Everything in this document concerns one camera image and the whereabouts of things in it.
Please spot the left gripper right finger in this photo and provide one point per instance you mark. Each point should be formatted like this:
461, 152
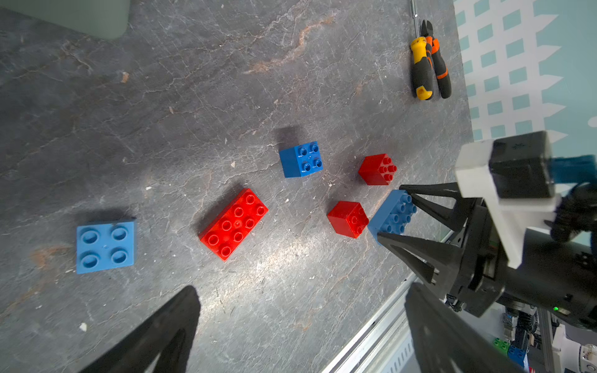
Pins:
443, 342

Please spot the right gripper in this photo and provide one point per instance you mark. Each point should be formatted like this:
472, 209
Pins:
471, 261

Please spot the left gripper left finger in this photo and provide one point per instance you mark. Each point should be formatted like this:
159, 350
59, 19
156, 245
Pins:
165, 339

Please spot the light blue long lego brick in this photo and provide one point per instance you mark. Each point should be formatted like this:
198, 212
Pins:
393, 215

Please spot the red square lego brick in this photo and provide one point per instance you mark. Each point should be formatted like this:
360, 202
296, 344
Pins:
348, 219
377, 170

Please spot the red long lego brick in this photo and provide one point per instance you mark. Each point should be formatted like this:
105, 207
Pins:
229, 229

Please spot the dark blue square lego brick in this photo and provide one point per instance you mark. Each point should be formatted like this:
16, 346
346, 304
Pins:
301, 160

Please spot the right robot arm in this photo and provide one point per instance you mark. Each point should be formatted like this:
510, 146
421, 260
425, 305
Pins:
558, 268

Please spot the light blue flat square brick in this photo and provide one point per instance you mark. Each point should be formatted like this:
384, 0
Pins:
105, 246

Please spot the yellow black screwdriver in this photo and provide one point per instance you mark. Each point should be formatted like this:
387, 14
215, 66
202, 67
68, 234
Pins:
422, 68

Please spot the orange black pliers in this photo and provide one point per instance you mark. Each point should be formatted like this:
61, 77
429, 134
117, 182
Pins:
439, 65

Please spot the translucent plastic storage box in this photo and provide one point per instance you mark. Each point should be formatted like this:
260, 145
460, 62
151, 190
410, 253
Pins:
105, 19

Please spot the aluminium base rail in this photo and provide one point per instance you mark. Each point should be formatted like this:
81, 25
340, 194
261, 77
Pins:
384, 344

